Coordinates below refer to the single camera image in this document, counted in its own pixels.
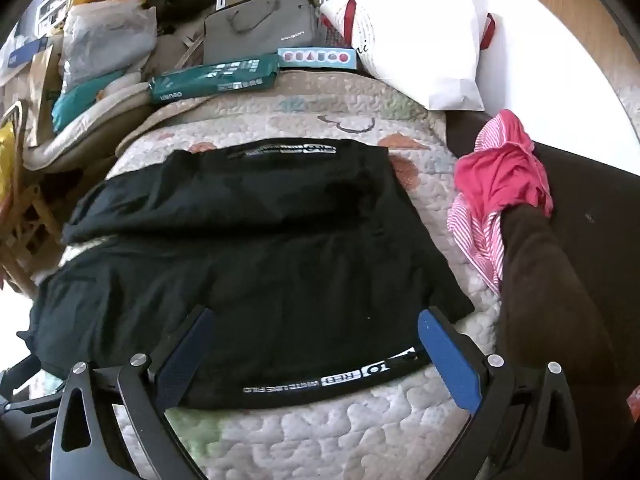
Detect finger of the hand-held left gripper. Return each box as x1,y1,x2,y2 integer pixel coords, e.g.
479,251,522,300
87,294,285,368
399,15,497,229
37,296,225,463
0,352,62,441

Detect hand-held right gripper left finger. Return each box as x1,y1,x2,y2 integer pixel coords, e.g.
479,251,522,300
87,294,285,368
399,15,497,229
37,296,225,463
50,305,216,480

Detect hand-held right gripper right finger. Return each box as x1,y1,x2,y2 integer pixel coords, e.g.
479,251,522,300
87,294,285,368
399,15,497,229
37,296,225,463
417,305,586,480

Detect black pants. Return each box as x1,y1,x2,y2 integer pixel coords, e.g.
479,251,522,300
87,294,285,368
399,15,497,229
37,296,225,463
17,137,476,411

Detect quilted heart print blanket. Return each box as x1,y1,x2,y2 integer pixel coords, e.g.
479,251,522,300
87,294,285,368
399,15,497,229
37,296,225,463
55,70,506,480

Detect wooden chair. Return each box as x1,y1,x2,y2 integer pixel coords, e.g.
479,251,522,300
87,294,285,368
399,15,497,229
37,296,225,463
0,105,66,296

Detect pink striped garment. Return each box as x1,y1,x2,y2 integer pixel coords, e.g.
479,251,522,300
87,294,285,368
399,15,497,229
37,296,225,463
446,109,555,296

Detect beige cushion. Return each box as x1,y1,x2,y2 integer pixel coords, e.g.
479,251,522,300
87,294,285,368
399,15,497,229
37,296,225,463
22,80,156,171

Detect yellow bear print bag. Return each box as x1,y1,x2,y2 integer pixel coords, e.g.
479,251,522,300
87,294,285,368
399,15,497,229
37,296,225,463
0,120,21,206

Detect teal cloth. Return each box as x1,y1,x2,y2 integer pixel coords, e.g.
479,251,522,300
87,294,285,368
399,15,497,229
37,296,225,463
51,70,126,133

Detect green packet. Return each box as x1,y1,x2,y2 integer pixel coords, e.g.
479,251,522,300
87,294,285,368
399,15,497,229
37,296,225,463
148,52,282,106

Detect brown paper bag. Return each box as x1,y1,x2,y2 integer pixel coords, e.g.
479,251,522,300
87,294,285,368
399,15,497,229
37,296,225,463
27,42,63,148

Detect light blue shapes box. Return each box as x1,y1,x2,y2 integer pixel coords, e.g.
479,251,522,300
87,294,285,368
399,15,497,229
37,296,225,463
277,47,357,71

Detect grey plastic bag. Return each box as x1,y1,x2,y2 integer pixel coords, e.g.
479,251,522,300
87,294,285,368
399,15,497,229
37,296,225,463
60,2,158,91

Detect grey laptop bag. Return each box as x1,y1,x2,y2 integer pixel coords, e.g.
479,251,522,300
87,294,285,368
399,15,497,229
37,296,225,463
202,0,321,66

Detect wooden panel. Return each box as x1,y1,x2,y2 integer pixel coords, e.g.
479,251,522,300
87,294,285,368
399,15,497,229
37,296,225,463
485,0,640,121

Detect white bag with red handles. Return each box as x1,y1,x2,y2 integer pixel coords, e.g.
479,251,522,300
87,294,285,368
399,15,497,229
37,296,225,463
320,0,496,112

